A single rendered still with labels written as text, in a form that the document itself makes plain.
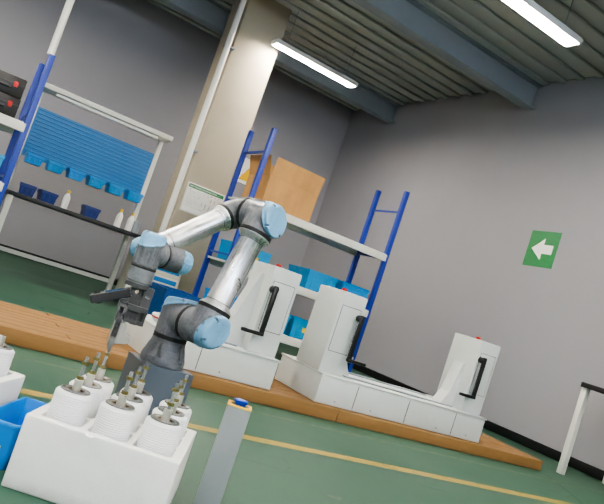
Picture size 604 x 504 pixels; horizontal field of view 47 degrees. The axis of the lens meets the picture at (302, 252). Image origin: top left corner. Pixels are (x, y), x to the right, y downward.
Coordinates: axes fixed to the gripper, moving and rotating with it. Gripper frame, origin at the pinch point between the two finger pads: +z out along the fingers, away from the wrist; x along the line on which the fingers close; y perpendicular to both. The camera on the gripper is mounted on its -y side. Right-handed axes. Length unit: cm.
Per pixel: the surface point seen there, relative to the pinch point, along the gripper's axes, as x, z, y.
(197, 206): 611, -97, 81
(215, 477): -17.8, 23.4, 38.2
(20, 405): 8.8, 24.7, -17.2
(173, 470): -37.9, 18.5, 22.2
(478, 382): 235, -16, 271
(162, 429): -33.6, 10.7, 17.2
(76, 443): -31.8, 19.6, -1.2
